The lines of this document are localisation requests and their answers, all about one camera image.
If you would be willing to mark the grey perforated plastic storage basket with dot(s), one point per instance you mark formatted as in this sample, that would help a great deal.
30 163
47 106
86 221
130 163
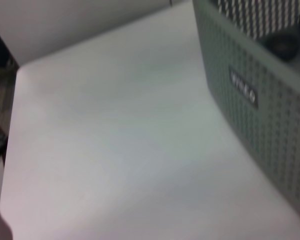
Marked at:
260 112

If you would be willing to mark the person's dark trouser leg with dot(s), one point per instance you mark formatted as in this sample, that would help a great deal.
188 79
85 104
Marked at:
0 47

